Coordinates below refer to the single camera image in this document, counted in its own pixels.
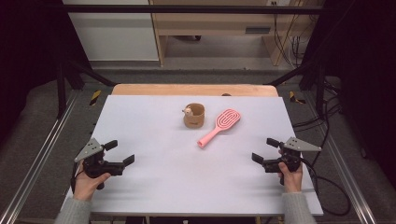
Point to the person's right hand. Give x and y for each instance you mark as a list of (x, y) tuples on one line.
[(291, 180)]

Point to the light wooden desk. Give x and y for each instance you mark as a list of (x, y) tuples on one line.
[(218, 21)]

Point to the wooden table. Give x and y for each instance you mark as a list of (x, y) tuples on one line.
[(174, 89)]

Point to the white cabinet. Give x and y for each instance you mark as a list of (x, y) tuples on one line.
[(112, 31)]

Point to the person's left hand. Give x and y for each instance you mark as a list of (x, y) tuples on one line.
[(87, 186)]

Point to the white board cover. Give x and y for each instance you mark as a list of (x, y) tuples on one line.
[(168, 174)]

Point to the black frame strut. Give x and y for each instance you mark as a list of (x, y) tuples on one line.
[(62, 90), (319, 87)]

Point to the brown cup with bear figure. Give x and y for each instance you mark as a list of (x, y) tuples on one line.
[(194, 117)]

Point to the aluminium rail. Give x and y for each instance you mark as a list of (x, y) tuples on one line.
[(345, 174), (37, 155)]

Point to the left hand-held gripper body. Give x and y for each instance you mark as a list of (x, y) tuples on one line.
[(93, 163)]

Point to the black horizontal frame bar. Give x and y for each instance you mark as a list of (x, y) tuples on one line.
[(186, 9)]

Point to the black curtain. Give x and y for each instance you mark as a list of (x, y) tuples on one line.
[(364, 62), (28, 46)]

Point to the pink hairbrush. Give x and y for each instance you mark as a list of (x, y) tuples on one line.
[(226, 119)]

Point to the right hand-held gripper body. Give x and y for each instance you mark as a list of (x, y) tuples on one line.
[(291, 155)]

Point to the yellow black tape marker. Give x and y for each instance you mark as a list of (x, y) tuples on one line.
[(294, 97), (95, 97)]

